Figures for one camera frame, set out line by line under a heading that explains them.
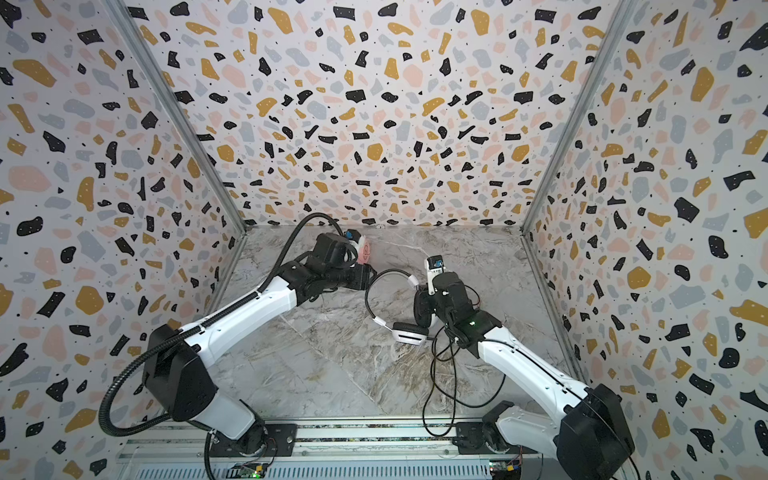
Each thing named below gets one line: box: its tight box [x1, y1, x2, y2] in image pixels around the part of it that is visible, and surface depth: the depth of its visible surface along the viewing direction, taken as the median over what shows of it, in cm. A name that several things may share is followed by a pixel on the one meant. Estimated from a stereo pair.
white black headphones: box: [365, 268, 436, 345], surface depth 81 cm
